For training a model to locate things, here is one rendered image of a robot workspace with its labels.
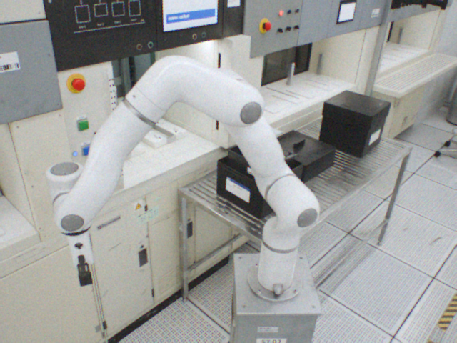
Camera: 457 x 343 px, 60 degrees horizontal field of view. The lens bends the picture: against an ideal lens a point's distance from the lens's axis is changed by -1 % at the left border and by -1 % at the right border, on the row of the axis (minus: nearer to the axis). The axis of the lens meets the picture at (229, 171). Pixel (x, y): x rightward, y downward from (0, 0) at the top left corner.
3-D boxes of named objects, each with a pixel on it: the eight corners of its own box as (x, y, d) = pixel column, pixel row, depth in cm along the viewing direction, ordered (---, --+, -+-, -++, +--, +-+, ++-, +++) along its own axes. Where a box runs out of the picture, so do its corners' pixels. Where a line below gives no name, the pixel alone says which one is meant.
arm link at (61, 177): (93, 224, 95) (89, 201, 102) (85, 176, 88) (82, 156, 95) (56, 231, 92) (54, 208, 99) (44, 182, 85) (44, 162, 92)
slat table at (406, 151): (263, 370, 192) (280, 253, 152) (181, 300, 226) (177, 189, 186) (382, 244, 275) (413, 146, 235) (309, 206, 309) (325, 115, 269)
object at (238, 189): (214, 192, 185) (216, 160, 176) (255, 172, 202) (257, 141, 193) (260, 220, 169) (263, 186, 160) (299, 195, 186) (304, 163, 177)
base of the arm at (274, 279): (306, 302, 132) (315, 261, 123) (249, 302, 131) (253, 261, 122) (296, 261, 149) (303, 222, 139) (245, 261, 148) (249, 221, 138)
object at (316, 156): (303, 184, 194) (306, 161, 188) (257, 161, 212) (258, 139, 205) (335, 164, 213) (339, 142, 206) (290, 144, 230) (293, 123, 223)
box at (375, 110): (361, 158, 219) (372, 116, 206) (315, 142, 234) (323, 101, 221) (381, 142, 238) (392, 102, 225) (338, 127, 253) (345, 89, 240)
